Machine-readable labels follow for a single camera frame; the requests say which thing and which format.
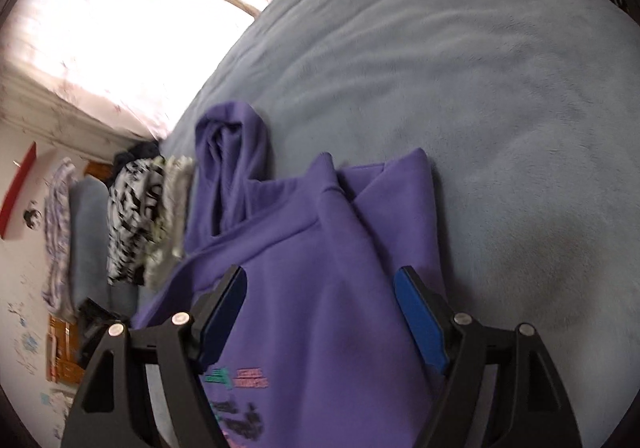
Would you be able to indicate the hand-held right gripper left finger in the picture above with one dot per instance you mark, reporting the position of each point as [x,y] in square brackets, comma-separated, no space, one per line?
[225,318]

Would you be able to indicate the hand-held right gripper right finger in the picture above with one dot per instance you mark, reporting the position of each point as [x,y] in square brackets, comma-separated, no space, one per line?
[420,323]

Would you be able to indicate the purple zip hoodie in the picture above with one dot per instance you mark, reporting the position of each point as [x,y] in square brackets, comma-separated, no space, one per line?
[325,278]

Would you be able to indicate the orange wooden furniture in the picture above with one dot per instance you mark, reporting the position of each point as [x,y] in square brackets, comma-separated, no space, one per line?
[62,353]

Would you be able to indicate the blue-grey pillow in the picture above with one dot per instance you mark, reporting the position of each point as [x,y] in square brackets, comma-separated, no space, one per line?
[87,238]

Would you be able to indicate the floral folded blanket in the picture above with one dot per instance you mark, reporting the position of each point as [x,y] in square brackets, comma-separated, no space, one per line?
[57,228]

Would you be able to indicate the black and white printed garment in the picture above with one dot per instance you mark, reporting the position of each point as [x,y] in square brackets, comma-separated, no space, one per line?
[130,218]

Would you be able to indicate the black crumpled garment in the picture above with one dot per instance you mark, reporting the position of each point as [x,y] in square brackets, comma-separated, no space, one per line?
[135,153]

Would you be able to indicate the blue-grey fleece bed blanket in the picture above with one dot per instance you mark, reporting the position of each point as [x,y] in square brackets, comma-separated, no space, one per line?
[450,78]

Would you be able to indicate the pale leaf-print curtain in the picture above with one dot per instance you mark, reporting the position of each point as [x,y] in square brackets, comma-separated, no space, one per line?
[125,28]

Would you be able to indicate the round black-white wall sticker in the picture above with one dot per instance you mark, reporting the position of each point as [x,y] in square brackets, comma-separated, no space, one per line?
[32,218]

